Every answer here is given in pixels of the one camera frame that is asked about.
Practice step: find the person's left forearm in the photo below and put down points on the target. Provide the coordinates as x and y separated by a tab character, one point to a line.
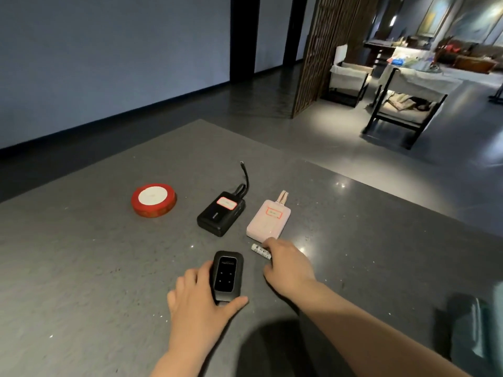
184	365

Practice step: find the pink power bank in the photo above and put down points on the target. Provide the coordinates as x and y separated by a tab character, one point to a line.
269	221

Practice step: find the person's right thumb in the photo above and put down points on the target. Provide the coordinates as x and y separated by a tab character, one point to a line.
269	272

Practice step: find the black pocket device with screen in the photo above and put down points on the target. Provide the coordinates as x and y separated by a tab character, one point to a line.
228	276

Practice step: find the white cluttered table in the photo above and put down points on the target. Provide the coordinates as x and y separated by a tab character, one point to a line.
416	58

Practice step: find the person's left middle finger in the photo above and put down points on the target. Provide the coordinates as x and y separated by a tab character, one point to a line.
191	278

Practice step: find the wooden lattice screen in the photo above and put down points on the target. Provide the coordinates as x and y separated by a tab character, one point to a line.
328	50

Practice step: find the black power bank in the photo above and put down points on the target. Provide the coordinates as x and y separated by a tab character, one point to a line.
221	213

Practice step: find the small white printed tube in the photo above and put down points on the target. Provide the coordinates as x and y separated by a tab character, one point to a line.
260	251

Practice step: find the brown sofa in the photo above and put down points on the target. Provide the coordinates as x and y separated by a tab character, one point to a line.
469	56

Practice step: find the beige cushion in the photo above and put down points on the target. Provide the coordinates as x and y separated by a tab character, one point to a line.
401	102

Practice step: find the red round tin white label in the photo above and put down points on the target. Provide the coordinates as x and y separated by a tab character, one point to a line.
153	200

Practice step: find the small dark-framed white armchair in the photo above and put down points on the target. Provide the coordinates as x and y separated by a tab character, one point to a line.
347	76

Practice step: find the person's right forearm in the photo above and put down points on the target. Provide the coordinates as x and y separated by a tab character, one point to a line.
365	337

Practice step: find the person's right hand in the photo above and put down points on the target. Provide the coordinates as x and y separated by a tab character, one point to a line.
290	268

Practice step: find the person's left hand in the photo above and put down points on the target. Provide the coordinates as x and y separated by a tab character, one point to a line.
196	314

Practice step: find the large dark-framed white armchair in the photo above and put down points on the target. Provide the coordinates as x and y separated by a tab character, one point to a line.
412	90

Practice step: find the framed wall painting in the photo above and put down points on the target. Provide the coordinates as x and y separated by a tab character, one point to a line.
477	17
434	13

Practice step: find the person's left thumb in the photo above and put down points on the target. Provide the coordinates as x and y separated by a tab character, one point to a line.
235	306

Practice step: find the person's left little finger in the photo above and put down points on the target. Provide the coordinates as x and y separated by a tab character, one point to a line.
171	300

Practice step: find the dark wooden side table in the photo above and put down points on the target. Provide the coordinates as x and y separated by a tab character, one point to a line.
379	49

